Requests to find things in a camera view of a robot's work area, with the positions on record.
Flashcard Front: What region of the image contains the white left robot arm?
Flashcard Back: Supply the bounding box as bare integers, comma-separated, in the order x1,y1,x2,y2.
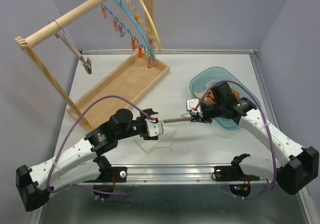
15,109,164,212

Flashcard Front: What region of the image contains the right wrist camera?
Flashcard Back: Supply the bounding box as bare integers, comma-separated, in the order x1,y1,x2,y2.
186,99,203,117

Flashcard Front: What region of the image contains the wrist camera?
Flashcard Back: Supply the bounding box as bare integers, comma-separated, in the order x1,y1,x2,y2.
145,119,164,138
186,99,203,117

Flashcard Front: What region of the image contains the aluminium mounting rail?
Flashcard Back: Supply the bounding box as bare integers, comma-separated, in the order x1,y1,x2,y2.
42,161,309,185

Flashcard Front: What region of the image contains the wooden clamp hanger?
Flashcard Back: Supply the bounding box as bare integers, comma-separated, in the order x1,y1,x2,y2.
52,20,92,75
162,113,194,123

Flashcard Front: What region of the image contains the brown underwear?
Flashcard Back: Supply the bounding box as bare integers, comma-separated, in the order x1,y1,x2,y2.
203,89,240,105

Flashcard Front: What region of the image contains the beige underwear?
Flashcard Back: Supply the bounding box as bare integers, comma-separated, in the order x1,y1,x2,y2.
195,85,214,104

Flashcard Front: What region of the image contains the yellow plastic clip hanger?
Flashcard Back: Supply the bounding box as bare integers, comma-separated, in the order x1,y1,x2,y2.
126,0,162,52

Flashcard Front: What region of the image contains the blue plastic clip hanger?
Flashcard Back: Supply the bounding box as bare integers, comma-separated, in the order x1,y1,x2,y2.
100,0,157,69

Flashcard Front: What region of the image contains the wooden clothes rack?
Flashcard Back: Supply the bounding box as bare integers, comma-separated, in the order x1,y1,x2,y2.
15,0,170,119

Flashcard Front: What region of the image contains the blue plastic tub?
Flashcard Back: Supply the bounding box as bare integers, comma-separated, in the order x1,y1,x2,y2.
188,66,262,130

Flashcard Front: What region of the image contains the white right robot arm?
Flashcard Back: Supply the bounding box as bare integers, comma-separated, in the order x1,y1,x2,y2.
192,80,320,195

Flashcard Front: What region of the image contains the white underwear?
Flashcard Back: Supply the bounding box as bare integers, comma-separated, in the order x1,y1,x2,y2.
133,126,177,155

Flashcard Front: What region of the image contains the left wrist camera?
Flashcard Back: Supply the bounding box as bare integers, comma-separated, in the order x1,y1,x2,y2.
145,119,164,138

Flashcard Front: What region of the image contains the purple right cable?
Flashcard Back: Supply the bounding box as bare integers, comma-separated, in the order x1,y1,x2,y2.
192,80,277,200

